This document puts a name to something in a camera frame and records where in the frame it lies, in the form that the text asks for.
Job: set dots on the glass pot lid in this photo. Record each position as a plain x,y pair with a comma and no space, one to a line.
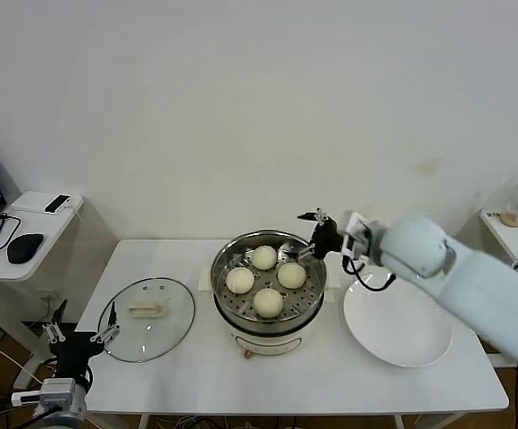
152,328

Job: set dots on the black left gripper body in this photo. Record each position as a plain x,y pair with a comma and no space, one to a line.
75,353

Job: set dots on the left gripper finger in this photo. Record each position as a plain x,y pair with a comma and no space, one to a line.
114,330
54,334

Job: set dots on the white round plate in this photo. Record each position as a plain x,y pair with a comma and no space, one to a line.
393,330

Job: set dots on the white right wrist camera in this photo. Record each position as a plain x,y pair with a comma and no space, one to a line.
356,232

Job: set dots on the black computer mouse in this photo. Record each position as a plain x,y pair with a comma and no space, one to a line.
25,248

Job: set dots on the white side table with laptop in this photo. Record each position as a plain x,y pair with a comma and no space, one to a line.
0,263

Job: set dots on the small black white device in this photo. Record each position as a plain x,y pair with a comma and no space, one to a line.
57,204

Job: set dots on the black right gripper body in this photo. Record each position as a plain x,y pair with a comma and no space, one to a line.
328,239

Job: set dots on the steel steamer basket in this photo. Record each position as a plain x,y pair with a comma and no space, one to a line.
312,295

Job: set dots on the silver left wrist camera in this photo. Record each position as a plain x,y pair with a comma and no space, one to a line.
55,391

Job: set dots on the light blue right robot arm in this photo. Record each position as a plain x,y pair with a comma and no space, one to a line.
464,286

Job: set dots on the flat white box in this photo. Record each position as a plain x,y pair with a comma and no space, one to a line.
29,202

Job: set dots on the clear plastic drink cup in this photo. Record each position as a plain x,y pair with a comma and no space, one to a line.
511,216

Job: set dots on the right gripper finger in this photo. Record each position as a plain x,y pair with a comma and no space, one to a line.
306,251
319,216

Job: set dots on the white steamed baozi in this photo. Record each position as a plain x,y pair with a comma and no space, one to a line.
239,280
268,302
264,258
291,275

